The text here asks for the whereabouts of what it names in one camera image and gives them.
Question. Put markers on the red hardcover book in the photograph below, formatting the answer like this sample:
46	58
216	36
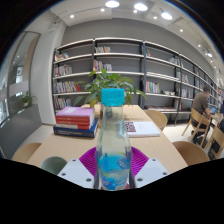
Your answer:
71	126
73	120

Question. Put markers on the green patterned ceramic mug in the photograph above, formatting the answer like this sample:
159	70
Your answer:
53	165

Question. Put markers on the dark blue book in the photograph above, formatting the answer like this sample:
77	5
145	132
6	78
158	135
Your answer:
75	132

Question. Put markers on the green potted plant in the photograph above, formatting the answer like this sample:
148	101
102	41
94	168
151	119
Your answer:
106	81

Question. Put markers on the grey bookshelf unit with books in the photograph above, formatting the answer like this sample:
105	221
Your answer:
66	87

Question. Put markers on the person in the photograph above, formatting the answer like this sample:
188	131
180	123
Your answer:
200	103

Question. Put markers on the round ceiling lights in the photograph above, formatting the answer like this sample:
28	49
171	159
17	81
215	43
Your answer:
112	4

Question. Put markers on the rounded tan chair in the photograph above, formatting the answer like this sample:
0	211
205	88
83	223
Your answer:
156	118
190	153
25	153

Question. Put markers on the wooden slatted chair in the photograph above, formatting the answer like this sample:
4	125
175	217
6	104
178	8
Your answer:
216	136
196	116

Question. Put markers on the clear bottle with blue cap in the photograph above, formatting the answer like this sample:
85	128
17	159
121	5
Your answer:
113	140

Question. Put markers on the white book with printed cover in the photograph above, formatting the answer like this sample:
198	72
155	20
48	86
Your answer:
143	129

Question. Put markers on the pink book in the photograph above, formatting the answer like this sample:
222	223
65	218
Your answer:
75	111

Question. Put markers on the small background potted plant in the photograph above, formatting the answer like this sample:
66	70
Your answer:
27	99

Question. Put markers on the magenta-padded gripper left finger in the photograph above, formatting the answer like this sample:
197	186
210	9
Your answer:
75	171

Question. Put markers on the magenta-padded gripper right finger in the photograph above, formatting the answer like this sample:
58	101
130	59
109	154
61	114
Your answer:
150	171

